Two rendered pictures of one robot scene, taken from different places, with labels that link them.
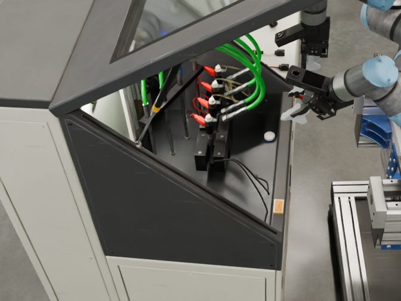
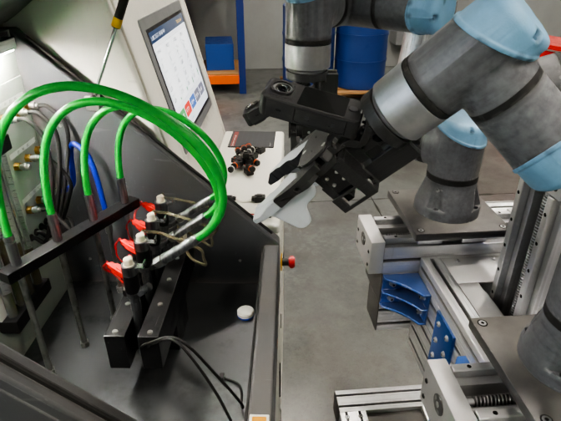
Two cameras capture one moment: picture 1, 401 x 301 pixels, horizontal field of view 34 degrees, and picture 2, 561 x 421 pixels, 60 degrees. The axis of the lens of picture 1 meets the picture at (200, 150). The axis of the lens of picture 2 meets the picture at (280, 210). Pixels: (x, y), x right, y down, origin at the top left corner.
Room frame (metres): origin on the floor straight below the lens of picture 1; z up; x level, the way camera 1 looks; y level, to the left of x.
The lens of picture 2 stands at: (0.72, -0.15, 1.60)
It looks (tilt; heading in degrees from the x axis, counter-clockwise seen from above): 29 degrees down; 348
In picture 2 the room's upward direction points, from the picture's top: straight up
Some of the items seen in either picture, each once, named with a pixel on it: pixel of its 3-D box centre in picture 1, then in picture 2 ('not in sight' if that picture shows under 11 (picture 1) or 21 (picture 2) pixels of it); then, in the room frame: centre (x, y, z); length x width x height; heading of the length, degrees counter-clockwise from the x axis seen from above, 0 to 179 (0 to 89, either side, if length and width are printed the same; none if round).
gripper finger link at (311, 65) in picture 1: (311, 66); not in sight; (1.51, -0.37, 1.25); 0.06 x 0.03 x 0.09; 77
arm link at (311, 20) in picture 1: (312, 12); (307, 57); (1.52, -0.37, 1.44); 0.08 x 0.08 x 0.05
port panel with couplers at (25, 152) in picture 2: not in sight; (31, 156); (1.77, 0.16, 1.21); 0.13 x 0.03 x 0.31; 167
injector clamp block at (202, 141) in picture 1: (216, 134); (158, 306); (1.59, -0.06, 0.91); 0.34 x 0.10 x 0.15; 167
